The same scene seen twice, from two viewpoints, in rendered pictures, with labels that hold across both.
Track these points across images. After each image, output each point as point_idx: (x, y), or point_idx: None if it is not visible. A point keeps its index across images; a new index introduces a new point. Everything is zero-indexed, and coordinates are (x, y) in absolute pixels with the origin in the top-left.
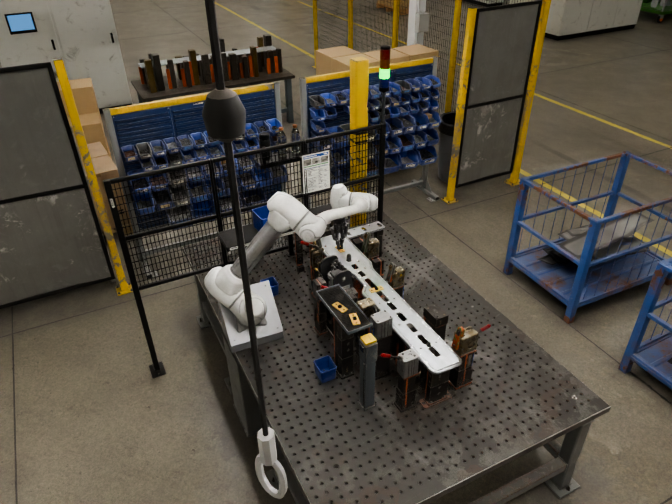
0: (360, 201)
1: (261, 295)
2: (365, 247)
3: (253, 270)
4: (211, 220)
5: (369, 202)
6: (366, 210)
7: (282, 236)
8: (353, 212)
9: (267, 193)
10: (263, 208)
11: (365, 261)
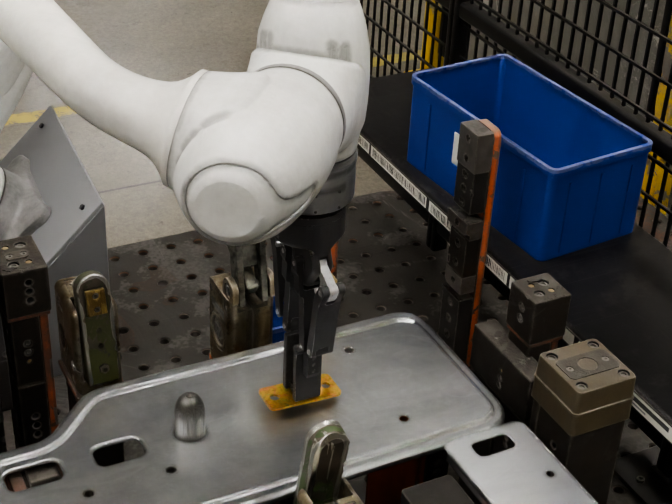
0: (161, 89)
1: (53, 219)
2: (295, 494)
3: (435, 308)
4: (443, 8)
5: (183, 143)
6: (160, 177)
7: (436, 219)
8: (47, 77)
9: (603, 44)
10: (540, 87)
11: (161, 500)
